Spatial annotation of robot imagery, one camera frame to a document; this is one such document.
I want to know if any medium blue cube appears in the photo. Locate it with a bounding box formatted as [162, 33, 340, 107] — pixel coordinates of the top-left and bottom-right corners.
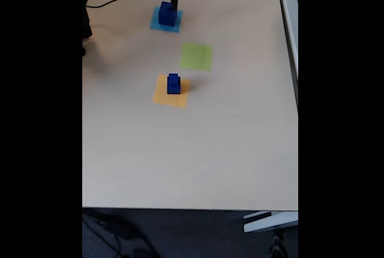
[166, 77, 182, 95]

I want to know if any blue paper square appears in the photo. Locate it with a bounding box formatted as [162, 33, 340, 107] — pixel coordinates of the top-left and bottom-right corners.
[149, 5, 184, 34]

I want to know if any green paper square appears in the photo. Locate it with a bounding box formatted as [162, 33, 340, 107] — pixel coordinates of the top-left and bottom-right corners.
[179, 43, 214, 72]

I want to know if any orange paper square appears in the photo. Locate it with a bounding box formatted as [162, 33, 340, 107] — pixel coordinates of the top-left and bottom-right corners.
[151, 74, 191, 109]

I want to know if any large blue cube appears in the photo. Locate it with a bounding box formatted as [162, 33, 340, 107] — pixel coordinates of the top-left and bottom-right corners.
[158, 1, 179, 28]

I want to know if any white neighbouring desk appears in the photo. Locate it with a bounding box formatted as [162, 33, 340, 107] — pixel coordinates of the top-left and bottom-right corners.
[275, 0, 299, 110]

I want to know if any white table foot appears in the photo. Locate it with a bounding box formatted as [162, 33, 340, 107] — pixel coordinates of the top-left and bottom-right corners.
[242, 210, 299, 233]

